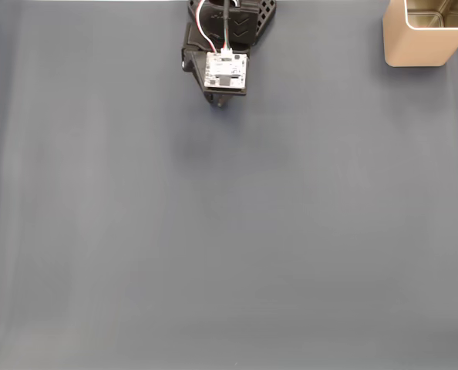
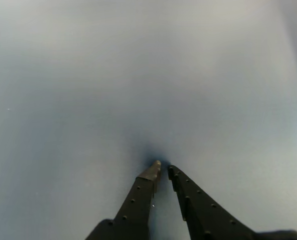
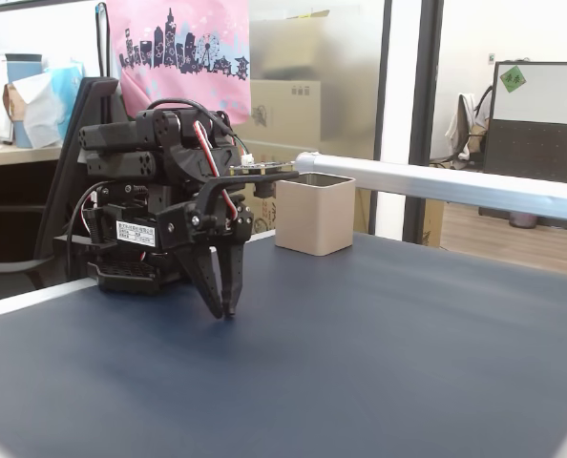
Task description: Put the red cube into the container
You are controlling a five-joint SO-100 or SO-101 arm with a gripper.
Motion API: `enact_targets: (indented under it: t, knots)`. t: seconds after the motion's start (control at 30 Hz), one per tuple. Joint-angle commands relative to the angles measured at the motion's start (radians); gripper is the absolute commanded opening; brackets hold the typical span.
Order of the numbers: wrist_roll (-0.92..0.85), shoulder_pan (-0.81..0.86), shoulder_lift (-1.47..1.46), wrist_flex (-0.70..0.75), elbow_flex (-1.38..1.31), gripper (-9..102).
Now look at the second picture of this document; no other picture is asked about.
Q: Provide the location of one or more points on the taped-tip black gripper left finger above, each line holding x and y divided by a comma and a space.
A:
138, 200

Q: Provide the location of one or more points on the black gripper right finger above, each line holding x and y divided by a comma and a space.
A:
203, 212

